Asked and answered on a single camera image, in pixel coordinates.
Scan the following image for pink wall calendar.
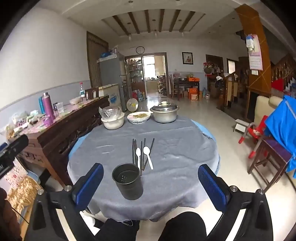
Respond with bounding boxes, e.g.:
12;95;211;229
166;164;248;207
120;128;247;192
248;35;264;71

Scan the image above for white blue hanging bag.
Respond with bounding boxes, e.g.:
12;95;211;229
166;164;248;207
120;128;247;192
245;34;255;51

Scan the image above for small white step stool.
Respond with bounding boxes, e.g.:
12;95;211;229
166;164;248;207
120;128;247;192
233;119;250;132

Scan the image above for set of dark chopsticks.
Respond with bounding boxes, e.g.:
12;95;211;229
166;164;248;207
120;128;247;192
132;138;155;176

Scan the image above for small white fan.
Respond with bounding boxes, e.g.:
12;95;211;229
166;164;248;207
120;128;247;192
126;98;139;113

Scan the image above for patterned bowl with food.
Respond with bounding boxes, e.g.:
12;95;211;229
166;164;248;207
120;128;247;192
127;111;151;125

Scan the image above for white bowl with plastic wrap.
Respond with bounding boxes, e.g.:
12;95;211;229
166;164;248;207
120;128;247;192
99;106;125;130

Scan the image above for purple thermos flask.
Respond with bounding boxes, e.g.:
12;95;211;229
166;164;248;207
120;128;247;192
43;92;56;121

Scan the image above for dark wooden chair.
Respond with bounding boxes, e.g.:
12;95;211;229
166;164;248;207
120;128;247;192
85;87;99;100

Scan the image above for pink checkered table mat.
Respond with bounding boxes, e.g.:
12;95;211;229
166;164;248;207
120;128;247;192
5;98;100;137

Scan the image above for light blue table cover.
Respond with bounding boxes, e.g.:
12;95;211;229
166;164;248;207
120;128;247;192
67;120;220;176

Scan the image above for grey tablecloth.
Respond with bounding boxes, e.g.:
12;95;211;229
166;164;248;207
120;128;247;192
67;113;220;223

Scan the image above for gold patterned bundle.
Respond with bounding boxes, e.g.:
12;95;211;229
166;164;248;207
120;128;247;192
6;178;40;211

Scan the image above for carved wooden sideboard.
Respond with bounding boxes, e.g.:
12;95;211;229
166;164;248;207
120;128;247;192
14;95;110;186

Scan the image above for framed flower picture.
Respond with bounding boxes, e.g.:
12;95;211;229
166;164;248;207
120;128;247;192
182;52;193;65

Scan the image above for wooden pillar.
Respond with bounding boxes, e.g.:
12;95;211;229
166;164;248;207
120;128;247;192
235;5;272;121

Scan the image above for grey refrigerator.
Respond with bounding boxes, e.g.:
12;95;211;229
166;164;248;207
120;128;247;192
99;54;126;112

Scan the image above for person's left forearm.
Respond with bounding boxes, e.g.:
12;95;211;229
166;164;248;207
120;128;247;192
0;188;22;241

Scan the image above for black utensil holder cup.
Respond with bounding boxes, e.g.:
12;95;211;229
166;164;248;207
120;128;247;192
112;163;144;200

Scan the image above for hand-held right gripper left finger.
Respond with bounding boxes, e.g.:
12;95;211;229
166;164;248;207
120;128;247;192
24;163;104;241

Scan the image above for glass shelf cabinet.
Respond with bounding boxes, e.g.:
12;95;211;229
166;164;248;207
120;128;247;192
125;58;144;98

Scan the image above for wooden dining chair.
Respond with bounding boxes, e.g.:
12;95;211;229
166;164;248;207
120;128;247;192
169;74;183;99

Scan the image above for wooden dining table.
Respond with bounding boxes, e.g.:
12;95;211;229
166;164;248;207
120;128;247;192
172;77;200;100

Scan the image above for large white plastic spoon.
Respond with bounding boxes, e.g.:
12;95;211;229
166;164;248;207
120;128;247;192
143;146;154;170

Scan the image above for white shoe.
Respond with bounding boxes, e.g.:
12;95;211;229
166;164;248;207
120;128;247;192
81;212;96;232

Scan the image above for pile of snack packets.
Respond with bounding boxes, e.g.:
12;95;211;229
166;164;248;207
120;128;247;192
5;111;44;139

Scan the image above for blue jacket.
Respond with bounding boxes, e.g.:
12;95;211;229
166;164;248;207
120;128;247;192
264;95;296;179

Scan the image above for red plastic chair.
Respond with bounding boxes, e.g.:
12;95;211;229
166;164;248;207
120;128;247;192
239;115;269;159

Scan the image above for metal pot with lid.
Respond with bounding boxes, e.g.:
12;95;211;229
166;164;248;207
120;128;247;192
150;101;179;123

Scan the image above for wooden staircase railing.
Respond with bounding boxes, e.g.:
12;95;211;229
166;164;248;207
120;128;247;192
223;53;296;109

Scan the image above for person's black trousers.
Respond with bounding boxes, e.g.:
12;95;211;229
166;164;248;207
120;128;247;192
92;211;207;241

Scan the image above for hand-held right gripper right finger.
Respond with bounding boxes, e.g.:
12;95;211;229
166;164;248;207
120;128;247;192
198;164;277;241

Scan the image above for orange carton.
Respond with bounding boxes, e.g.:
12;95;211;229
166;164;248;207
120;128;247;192
188;88;200;100

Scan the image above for white chest freezer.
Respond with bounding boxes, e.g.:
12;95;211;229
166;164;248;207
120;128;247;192
98;84;119;109

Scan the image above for wooden stool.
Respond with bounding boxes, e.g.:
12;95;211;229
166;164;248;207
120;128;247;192
247;137;293;193

